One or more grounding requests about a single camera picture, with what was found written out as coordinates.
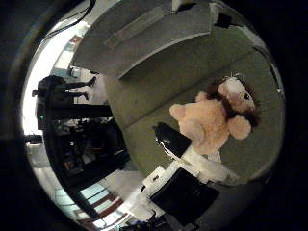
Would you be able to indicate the beige lion plush toy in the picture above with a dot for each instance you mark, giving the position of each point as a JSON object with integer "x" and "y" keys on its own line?
{"x": 211, "y": 118}

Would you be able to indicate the black equipment cart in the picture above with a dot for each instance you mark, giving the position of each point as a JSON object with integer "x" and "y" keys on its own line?
{"x": 86, "y": 144}

